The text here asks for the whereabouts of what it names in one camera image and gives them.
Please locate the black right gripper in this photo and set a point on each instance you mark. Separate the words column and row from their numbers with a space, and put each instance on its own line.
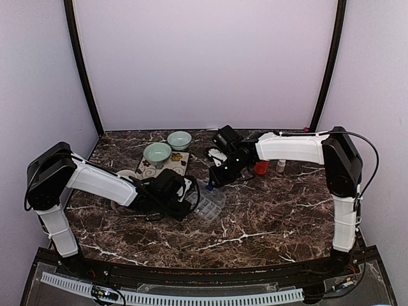
column 218, row 180

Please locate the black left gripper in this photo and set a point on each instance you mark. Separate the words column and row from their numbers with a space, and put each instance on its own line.
column 179, row 215

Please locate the orange bottle with grey lid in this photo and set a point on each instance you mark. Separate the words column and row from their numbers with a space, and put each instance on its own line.
column 261, row 167

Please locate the clear plastic pill organizer box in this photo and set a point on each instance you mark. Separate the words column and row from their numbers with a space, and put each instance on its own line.
column 211, row 201

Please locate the small white pill bottle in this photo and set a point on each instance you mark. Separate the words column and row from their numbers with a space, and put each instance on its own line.
column 280, row 167

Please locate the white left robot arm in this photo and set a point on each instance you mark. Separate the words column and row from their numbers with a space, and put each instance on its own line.
column 59, row 168

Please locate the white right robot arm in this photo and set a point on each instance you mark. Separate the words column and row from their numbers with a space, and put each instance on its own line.
column 334, row 150

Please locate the square floral ceramic plate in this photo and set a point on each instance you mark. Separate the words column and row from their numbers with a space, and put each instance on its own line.
column 177, row 162

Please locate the teal striped ceramic bowl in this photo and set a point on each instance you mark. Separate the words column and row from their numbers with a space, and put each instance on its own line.
column 157, row 154

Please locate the beige printed ceramic mug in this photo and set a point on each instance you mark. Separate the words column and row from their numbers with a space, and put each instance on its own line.
column 125, row 193

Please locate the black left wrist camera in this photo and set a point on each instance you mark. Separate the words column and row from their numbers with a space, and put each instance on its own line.
column 171, row 184

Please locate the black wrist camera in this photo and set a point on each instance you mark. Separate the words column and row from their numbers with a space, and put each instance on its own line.
column 227, row 139
column 171, row 184

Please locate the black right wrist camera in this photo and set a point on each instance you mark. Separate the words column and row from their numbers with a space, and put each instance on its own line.
column 227, row 139

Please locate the white slotted cable duct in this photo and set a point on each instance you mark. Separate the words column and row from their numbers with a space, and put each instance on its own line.
column 171, row 295

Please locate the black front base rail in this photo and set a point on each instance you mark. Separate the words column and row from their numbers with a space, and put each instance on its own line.
column 286, row 274

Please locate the black right frame post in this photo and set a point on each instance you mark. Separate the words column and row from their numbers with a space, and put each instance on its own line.
column 330, row 64

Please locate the black frame post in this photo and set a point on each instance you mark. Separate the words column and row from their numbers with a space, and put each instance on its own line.
column 330, row 64
column 80, row 65

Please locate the black left frame post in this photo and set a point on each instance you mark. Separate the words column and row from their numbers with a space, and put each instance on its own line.
column 80, row 65

